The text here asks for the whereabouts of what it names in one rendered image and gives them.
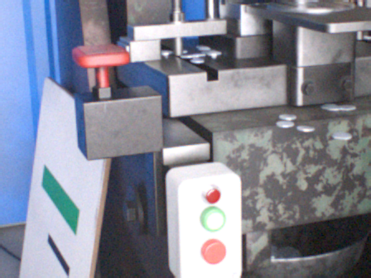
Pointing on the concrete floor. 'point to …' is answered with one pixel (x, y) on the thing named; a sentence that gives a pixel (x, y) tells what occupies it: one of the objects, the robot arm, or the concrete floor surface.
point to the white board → (63, 195)
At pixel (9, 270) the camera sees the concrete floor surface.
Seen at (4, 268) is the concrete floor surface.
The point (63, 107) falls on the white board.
